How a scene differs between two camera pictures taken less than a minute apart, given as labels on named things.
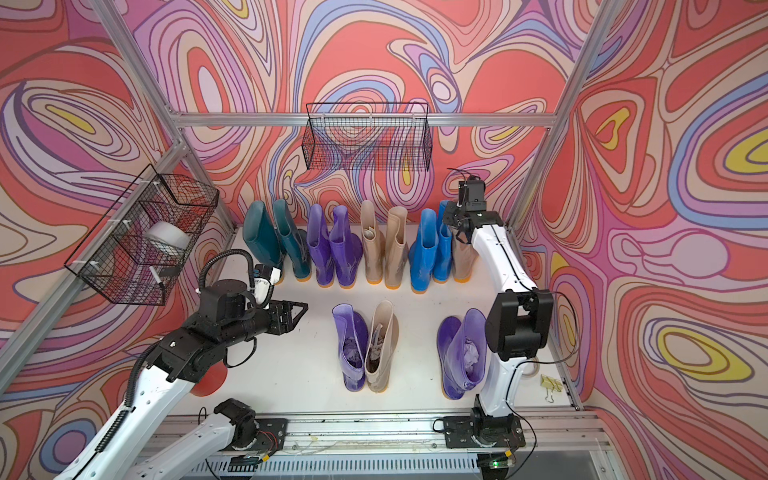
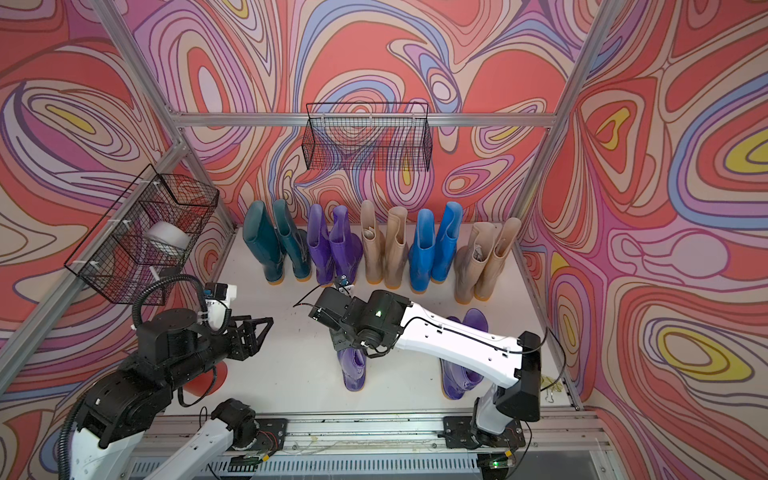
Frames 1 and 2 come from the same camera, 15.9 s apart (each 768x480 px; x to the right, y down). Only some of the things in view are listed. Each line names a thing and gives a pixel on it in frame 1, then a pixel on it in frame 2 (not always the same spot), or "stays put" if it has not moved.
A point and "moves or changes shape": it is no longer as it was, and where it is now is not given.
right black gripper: x=453 y=207 to x=340 y=340
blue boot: x=422 y=252 stays put
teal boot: x=294 y=241 stays put
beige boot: x=463 y=258 moves or changes shape
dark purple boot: x=320 y=245 stays put
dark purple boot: x=346 y=248 stays put
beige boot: x=397 y=251 stays put
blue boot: x=442 y=266 stays put
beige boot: x=383 y=345 to x=491 y=271
